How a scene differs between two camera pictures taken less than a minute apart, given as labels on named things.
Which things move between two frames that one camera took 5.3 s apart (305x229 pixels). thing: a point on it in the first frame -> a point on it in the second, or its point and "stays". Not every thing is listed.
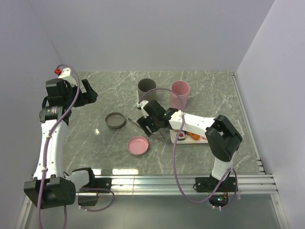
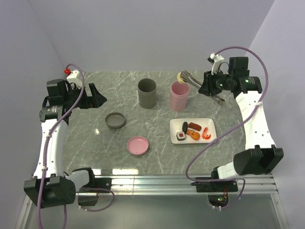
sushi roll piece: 182,136 stays
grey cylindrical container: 144,85 stays
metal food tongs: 137,125 -> 186,76
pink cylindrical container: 182,88 stays
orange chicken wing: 195,137 stays
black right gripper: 143,122 -> 208,88
